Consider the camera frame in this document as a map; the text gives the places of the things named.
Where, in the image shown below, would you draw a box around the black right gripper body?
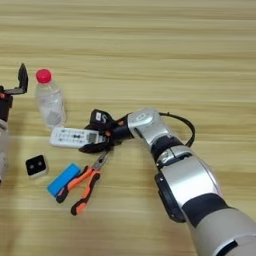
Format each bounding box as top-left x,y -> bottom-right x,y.
99,114 -> 135,148

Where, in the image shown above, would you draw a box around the white remote control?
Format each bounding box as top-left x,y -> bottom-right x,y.
49,126 -> 106,150

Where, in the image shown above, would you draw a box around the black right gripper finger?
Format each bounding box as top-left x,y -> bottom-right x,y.
78,141 -> 112,155
84,122 -> 101,132

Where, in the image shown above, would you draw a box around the small black white cube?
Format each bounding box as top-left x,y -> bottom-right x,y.
25,154 -> 49,180

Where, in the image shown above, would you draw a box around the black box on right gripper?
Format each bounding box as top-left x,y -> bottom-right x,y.
89,108 -> 116,132

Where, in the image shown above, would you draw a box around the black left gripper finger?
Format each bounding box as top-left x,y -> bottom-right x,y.
3,62 -> 30,96

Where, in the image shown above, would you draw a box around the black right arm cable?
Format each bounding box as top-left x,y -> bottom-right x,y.
158,111 -> 197,149

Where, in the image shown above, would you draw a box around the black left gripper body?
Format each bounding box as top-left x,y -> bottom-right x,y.
0,84 -> 15,123

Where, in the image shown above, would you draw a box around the clear bottle with red cap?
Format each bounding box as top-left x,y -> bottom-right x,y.
34,68 -> 67,131

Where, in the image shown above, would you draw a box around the orange black pliers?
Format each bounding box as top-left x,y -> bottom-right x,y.
55,148 -> 113,217

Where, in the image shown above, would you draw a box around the blue rectangular block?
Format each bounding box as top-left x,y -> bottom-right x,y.
46,162 -> 82,198

